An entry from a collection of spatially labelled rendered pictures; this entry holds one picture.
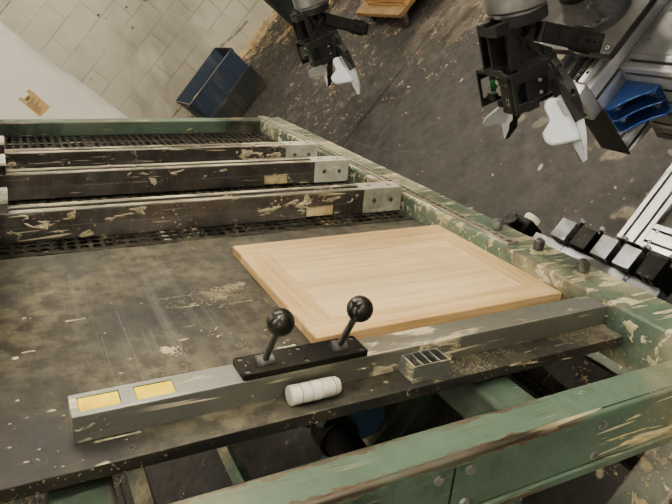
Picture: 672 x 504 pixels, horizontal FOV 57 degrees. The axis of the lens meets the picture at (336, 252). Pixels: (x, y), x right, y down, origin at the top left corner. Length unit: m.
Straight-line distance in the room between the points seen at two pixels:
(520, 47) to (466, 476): 0.53
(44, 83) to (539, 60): 4.22
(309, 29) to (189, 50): 5.02
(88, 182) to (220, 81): 3.70
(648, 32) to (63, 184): 1.50
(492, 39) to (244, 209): 0.92
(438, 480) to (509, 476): 0.13
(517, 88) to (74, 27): 5.58
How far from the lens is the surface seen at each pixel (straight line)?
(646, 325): 1.25
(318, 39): 1.41
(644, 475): 1.28
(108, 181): 1.81
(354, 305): 0.85
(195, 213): 1.54
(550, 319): 1.18
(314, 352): 0.93
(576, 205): 2.68
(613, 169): 2.72
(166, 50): 6.35
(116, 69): 6.28
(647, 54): 1.61
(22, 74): 4.80
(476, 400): 1.08
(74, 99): 4.84
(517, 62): 0.83
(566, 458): 0.94
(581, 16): 1.57
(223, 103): 5.43
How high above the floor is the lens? 1.97
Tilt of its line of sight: 35 degrees down
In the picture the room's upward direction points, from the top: 52 degrees counter-clockwise
